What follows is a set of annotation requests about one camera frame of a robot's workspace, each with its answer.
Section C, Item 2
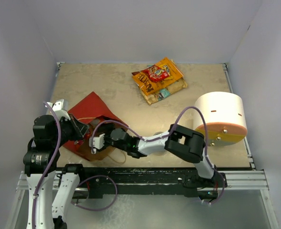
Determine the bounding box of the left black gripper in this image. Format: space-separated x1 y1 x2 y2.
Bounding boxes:
51 113 89 146

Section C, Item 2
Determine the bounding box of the red brown paper bag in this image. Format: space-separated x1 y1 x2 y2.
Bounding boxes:
60 92 127 165

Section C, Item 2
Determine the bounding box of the yellow kettle chips bag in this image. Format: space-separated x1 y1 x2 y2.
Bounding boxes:
141 78 188 105

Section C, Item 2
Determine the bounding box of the orange snack packet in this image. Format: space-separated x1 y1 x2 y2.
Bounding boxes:
132 57 183 95

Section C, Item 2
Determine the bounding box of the red rice cracker packet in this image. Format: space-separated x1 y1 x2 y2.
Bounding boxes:
141 65 163 83

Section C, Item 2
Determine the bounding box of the yellow candy packet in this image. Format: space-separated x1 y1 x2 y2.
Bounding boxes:
161 64 173 80

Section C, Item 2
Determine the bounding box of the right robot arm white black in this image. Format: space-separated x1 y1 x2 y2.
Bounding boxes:
103 125 217 187

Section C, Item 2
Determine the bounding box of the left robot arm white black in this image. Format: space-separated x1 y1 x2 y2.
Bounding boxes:
23 114 89 229

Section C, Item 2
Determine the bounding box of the large white paper roll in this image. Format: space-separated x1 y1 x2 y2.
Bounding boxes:
194 92 248 146

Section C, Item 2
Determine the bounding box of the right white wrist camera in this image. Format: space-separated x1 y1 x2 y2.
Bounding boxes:
89 134 105 154

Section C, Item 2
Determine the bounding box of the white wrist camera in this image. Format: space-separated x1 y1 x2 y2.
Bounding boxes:
89 134 105 154
47 99 70 120

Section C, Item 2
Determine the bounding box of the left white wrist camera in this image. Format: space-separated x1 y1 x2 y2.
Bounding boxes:
47 99 70 120

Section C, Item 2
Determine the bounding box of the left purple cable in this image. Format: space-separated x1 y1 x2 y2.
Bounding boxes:
26 101 119 229

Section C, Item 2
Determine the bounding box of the purple cable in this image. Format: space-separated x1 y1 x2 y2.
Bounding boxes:
26 101 119 229
90 106 226 206

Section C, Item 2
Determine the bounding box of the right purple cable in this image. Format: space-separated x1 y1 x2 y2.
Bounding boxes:
90 106 226 206

